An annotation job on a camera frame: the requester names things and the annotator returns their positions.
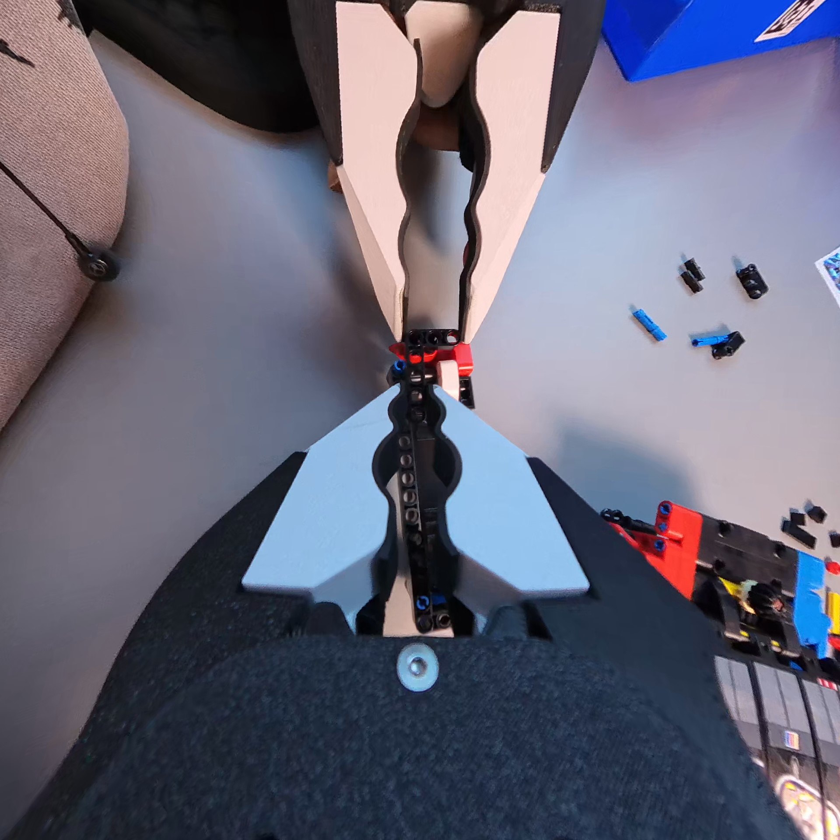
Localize long black lego chassis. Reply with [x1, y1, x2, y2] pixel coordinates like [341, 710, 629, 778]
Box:
[386, 328, 476, 636]

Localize blue plastic bin with label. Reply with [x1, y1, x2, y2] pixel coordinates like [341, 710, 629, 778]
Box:
[600, 0, 840, 83]

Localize person's torso in beige hoodie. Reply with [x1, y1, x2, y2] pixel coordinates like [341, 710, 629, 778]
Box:
[0, 0, 130, 431]

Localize red blue lego race car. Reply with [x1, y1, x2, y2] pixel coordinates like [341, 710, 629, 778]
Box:
[600, 500, 840, 840]

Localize pile of small lego pieces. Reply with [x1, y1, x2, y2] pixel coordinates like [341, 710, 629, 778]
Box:
[780, 502, 840, 551]

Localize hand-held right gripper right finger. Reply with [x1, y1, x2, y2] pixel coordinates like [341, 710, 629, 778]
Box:
[432, 387, 592, 634]

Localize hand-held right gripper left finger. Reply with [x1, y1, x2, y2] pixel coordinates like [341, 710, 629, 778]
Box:
[240, 384, 404, 635]

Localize black connector with blue pin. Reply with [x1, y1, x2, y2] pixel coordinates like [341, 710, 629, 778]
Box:
[690, 330, 746, 360]

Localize black earbud with cable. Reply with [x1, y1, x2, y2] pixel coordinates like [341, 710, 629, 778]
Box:
[0, 161, 121, 283]

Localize person's left hand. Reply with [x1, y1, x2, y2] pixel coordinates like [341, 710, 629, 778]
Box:
[406, 104, 466, 153]

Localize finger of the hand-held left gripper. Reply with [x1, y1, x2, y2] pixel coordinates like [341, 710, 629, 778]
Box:
[335, 3, 423, 343]
[458, 10, 563, 345]

